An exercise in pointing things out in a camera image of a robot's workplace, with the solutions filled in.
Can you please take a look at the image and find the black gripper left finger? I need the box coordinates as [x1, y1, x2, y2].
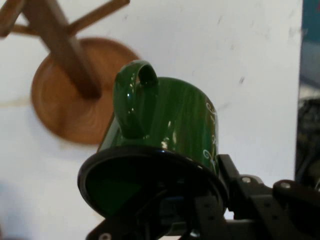
[84, 191, 228, 240]

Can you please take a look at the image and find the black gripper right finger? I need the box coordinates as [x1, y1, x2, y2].
[217, 153, 320, 240]

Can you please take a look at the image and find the green enamel mug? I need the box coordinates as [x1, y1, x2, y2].
[77, 59, 230, 226]

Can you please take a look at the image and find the wooden mug tree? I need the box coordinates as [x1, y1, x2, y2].
[0, 0, 142, 146]

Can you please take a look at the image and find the teal foam mat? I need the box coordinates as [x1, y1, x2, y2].
[301, 0, 320, 51]

